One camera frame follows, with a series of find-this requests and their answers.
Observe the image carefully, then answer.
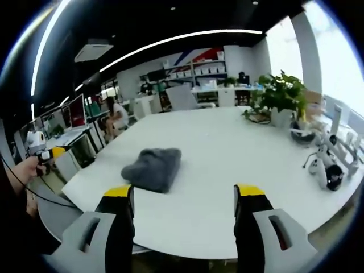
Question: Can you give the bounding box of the grey towel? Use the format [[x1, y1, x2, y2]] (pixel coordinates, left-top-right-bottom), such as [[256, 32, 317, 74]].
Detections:
[[121, 147, 183, 195]]

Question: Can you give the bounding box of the person's left hand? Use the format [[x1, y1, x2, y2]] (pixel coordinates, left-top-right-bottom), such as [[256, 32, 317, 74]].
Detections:
[[13, 157, 48, 186]]

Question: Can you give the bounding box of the monitor with red screen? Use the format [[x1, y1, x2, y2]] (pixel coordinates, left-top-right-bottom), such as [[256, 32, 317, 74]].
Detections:
[[67, 93, 88, 129]]

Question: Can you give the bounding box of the grey chair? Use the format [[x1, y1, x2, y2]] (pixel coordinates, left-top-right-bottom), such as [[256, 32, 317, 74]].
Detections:
[[36, 183, 85, 245]]

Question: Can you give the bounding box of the white game controller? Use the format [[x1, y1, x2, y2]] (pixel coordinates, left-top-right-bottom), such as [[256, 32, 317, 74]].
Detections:
[[308, 144, 328, 189]]

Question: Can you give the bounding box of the long ceiling light strip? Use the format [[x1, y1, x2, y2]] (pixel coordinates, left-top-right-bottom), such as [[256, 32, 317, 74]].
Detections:
[[29, 0, 72, 98], [98, 28, 264, 72]]

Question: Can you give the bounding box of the ceiling air conditioner unit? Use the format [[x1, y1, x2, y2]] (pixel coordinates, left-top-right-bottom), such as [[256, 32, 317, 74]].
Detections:
[[73, 42, 115, 63]]

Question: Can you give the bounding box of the white office chair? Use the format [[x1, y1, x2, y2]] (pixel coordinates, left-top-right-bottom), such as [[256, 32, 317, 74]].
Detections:
[[164, 83, 217, 112]]

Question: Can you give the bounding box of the green potted plant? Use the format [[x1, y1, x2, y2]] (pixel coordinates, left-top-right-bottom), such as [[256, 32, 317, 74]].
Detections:
[[241, 70, 310, 128]]

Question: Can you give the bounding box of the cardboard box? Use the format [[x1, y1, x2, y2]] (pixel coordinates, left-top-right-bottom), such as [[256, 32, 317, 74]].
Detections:
[[303, 90, 324, 108]]

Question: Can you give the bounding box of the storage shelf with white bins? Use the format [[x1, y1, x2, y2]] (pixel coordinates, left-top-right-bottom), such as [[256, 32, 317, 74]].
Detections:
[[162, 51, 229, 86]]

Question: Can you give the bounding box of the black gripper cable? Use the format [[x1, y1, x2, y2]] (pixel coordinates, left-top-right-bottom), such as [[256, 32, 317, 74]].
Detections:
[[0, 158, 78, 209]]

